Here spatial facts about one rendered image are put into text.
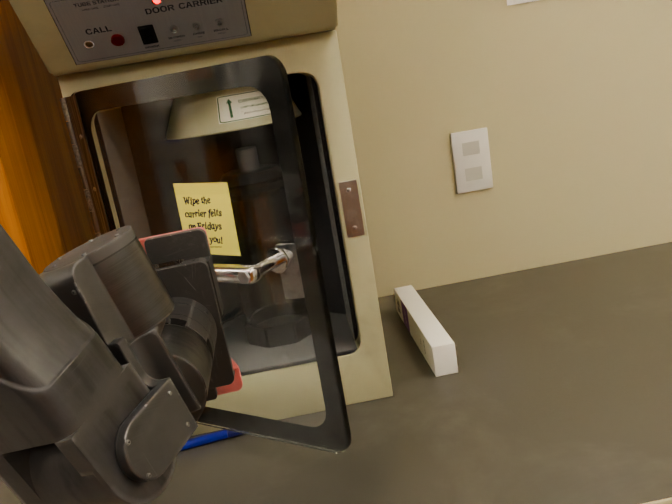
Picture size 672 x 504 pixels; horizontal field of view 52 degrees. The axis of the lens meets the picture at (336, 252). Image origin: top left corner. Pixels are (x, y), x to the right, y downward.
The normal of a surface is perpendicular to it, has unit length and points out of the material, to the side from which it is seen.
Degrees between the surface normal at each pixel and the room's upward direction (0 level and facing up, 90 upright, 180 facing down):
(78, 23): 135
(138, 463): 77
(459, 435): 0
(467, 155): 90
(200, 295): 91
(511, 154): 90
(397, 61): 90
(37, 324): 68
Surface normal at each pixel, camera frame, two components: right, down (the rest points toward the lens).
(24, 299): 0.84, -0.36
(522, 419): -0.16, -0.95
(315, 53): 0.10, 0.25
